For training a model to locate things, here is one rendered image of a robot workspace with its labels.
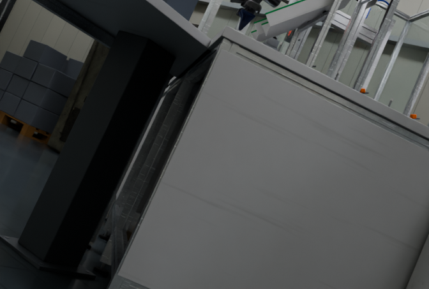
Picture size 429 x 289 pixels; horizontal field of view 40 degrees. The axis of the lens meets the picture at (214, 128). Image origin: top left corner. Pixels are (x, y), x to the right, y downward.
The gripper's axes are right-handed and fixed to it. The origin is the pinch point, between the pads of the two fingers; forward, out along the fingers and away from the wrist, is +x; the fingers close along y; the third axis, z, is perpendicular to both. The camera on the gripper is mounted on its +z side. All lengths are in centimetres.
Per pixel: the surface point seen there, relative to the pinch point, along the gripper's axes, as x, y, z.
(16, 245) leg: 108, 17, 40
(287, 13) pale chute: 4.4, 48.4, -5.5
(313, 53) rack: 14, 53, -17
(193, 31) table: 25, 58, 19
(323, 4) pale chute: -3, 50, -15
